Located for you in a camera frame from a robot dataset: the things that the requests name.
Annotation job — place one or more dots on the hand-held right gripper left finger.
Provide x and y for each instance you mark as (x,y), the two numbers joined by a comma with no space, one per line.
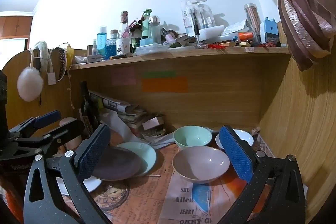
(94,153)

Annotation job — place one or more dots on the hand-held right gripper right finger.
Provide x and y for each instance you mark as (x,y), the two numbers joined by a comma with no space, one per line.
(236,153)

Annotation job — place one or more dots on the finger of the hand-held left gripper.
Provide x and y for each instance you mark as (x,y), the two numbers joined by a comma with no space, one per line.
(47,117)
(65,130)

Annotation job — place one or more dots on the mauve plate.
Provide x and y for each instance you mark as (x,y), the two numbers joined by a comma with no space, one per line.
(118,163)

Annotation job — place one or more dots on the white plate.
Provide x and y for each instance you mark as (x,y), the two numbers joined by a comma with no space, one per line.
(93,184)

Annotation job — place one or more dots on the mint green plate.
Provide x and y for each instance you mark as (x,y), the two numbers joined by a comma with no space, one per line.
(147,154)

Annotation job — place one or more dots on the pink mug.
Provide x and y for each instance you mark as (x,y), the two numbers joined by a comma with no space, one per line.
(74,142)

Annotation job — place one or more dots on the white bowl black dots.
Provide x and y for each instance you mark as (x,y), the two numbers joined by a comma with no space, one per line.
(245,137)

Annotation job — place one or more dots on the dark wine bottle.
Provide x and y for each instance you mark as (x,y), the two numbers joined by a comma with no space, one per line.
(85,108)

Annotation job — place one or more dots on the white fluffy earmuffs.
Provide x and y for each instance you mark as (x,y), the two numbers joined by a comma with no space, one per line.
(30,85)

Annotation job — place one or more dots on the white paper sheet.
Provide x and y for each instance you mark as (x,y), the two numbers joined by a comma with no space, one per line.
(119,125)

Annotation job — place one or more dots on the mauve bowl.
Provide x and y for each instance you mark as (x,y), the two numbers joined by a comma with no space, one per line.
(199,161)

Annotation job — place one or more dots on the white charger plug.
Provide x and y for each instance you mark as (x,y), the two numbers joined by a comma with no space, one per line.
(51,78)

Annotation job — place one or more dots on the mint green bowl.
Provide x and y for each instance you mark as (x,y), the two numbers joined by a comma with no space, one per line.
(191,136)

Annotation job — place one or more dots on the orange clothing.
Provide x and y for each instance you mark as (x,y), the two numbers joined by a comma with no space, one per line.
(11,203)

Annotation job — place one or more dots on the pile of newspapers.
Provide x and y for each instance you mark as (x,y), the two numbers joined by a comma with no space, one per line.
(123,108)

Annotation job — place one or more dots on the dark patterned headband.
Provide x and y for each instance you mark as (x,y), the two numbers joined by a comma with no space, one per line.
(62,61)

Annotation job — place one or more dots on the small dish of trinkets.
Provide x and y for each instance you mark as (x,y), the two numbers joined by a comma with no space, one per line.
(153,133)

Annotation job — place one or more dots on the small white box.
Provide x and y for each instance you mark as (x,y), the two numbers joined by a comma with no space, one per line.
(153,121)

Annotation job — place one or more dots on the yellow hanging ornament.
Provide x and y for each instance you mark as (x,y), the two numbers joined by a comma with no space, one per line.
(69,53)

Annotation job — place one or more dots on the newspaper print table cover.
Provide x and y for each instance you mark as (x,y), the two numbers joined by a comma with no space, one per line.
(147,203)

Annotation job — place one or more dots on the pink sticky note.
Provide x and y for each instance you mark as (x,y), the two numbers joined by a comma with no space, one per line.
(122,75)

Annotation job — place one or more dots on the tall blue liquid bottle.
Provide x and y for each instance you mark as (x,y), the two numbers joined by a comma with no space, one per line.
(101,41)

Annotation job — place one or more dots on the blue glass jar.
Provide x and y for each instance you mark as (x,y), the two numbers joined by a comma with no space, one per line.
(113,45)

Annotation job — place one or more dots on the wooden cabinet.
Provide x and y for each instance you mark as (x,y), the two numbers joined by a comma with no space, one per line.
(15,24)

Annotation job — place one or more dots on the orange sticky note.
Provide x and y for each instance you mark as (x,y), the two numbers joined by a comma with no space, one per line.
(164,84)

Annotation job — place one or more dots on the green sticky note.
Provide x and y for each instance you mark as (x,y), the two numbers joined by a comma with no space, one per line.
(158,73)

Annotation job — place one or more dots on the red tassel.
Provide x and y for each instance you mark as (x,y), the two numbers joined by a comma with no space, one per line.
(216,46)

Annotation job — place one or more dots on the wooden shelf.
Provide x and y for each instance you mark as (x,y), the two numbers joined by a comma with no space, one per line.
(183,55)

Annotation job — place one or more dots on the clear bottle red cap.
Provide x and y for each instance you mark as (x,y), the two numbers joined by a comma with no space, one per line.
(124,35)

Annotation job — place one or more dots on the orange tube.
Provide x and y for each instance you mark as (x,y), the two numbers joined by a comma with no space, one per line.
(245,35)

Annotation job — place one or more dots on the white flat box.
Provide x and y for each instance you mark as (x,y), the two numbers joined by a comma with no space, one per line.
(152,49)

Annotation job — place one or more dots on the white tray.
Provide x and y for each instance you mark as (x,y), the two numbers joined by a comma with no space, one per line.
(211,31)

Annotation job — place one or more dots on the blue pencil sharpener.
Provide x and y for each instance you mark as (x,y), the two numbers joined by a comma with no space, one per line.
(270,29)

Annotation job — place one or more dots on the green pump bottle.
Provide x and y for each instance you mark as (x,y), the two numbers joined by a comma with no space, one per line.
(146,24)

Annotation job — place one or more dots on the clear bottle silver cap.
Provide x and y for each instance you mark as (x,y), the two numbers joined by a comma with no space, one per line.
(154,29)

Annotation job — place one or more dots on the clear pencil canister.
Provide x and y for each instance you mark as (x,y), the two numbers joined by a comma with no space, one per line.
(252,18)

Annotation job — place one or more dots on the pink curtain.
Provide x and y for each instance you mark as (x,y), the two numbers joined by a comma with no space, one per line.
(302,29)

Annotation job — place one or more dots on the clear blister pack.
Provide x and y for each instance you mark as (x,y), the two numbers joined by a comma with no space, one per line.
(195,16)

